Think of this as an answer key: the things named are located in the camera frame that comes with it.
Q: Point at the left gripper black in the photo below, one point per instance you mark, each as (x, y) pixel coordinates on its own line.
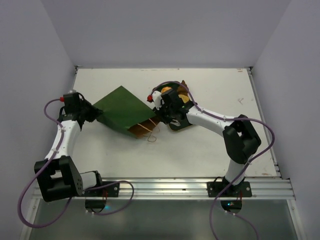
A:
(95, 112)

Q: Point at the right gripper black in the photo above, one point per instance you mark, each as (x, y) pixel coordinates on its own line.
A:
(164, 114)

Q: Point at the round yellow fake bun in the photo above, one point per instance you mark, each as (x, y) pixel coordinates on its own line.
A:
(165, 89)

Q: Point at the green brown paper bag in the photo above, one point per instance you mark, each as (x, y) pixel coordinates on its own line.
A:
(125, 113)

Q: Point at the metal tongs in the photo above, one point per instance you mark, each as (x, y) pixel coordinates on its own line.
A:
(175, 122)

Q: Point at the brown fake croissant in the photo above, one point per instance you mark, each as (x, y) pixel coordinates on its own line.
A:
(183, 86)

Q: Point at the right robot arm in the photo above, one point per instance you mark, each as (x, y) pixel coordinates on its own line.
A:
(240, 137)

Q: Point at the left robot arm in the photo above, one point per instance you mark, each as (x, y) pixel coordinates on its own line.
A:
(57, 175)

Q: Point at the dark green tray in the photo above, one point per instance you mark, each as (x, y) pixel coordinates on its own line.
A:
(171, 104)

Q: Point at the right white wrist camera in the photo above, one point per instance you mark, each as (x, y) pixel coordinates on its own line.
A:
(156, 98)

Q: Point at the aluminium rail frame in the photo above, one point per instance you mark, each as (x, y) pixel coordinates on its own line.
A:
(166, 177)

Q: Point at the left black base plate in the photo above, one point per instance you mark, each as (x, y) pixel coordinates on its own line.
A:
(111, 189)

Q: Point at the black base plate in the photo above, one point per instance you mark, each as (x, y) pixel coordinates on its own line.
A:
(111, 189)
(214, 187)

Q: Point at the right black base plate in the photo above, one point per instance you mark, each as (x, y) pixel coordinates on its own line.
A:
(214, 187)

